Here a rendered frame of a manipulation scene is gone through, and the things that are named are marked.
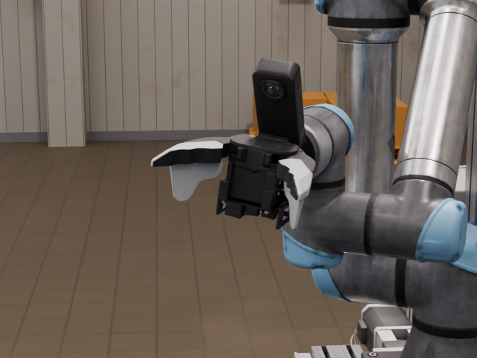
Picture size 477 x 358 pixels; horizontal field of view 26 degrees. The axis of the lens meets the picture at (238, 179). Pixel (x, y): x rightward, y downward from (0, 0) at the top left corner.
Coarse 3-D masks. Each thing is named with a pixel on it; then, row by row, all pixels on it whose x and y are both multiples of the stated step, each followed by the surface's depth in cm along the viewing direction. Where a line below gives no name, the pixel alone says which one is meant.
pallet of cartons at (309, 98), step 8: (304, 96) 827; (312, 96) 827; (320, 96) 827; (328, 96) 827; (304, 104) 815; (312, 104) 816; (400, 104) 785; (400, 112) 777; (256, 120) 821; (400, 120) 778; (256, 128) 822; (400, 128) 779; (400, 136) 781
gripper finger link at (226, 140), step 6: (204, 138) 107; (210, 138) 107; (216, 138) 108; (222, 138) 108; (228, 138) 108; (228, 144) 106; (222, 150) 106; (228, 150) 107; (234, 150) 107; (222, 156) 106
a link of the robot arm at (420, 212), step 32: (448, 0) 133; (448, 32) 131; (448, 64) 128; (416, 96) 128; (448, 96) 126; (416, 128) 125; (448, 128) 125; (416, 160) 123; (448, 160) 123; (416, 192) 120; (448, 192) 122; (384, 224) 120; (416, 224) 119; (448, 224) 117; (384, 256) 123; (416, 256) 120; (448, 256) 119
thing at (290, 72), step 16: (272, 64) 105; (288, 64) 104; (256, 80) 105; (272, 80) 104; (288, 80) 104; (256, 96) 107; (272, 96) 106; (288, 96) 105; (256, 112) 108; (272, 112) 108; (288, 112) 107; (272, 128) 109; (288, 128) 108; (304, 128) 110
